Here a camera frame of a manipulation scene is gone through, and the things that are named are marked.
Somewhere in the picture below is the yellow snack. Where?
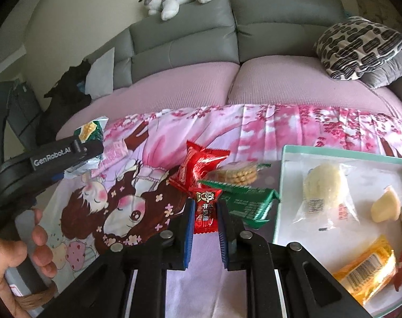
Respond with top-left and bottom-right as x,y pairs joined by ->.
333,235 -> 397,306

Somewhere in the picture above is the green white snack packet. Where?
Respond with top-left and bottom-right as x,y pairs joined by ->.
64,116 -> 108,179

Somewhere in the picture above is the small red candy packet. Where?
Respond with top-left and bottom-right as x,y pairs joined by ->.
190,187 -> 222,234

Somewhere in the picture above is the jelly cup with pink lid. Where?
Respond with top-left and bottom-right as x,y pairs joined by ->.
370,185 -> 401,223

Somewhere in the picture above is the person's left hand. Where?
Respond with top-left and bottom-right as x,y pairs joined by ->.
0,208 -> 57,318

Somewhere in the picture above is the pink anime print blanket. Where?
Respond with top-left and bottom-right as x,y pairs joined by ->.
42,104 -> 402,292

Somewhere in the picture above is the clear-wrapped white round bun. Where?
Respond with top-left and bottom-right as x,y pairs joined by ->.
293,162 -> 359,231

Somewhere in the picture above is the shallow teal-rimmed white tray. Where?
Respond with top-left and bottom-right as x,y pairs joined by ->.
273,143 -> 402,318

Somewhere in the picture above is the black clothing pile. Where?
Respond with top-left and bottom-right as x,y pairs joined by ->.
36,60 -> 92,146

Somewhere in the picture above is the pink small snack packet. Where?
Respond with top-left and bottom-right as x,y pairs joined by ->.
91,139 -> 128,178

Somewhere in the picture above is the light grey cushion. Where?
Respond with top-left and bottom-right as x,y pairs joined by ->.
85,47 -> 115,100

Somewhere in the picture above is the clear-wrapped round cracker stack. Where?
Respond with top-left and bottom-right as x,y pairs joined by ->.
202,161 -> 271,185

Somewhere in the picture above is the pink ribbed sofa cover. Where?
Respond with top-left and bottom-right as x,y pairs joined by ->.
57,55 -> 402,139

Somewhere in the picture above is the plain grey pillow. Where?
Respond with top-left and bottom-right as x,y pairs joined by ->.
360,51 -> 402,90

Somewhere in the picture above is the black white patterned pillow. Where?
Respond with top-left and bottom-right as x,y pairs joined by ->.
314,16 -> 402,81

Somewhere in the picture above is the grey green sofa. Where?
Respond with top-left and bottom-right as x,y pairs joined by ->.
84,0 -> 402,107

